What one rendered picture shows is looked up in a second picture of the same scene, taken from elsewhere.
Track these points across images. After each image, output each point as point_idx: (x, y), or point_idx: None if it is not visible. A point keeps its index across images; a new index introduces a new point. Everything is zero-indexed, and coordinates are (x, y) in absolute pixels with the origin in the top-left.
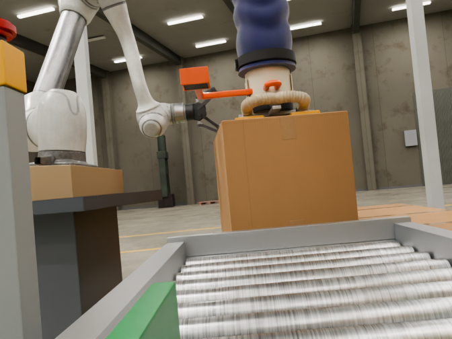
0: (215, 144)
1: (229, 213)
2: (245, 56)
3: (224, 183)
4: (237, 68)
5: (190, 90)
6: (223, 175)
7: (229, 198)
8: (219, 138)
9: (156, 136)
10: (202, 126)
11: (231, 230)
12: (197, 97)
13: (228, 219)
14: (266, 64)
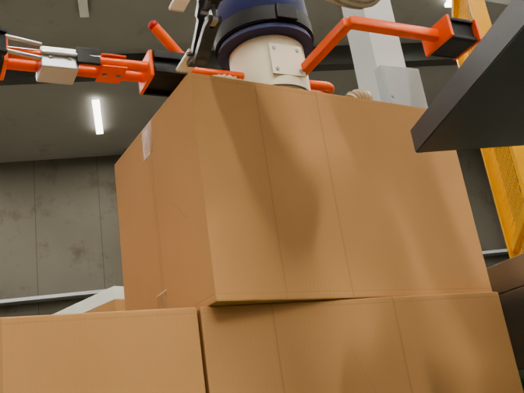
0: (270, 98)
1: (478, 238)
2: (309, 22)
3: (425, 191)
4: (292, 19)
5: (446, 40)
6: (423, 178)
7: (472, 217)
8: (395, 119)
9: (362, 5)
10: (217, 28)
11: (484, 263)
12: (363, 25)
13: (452, 249)
14: (305, 55)
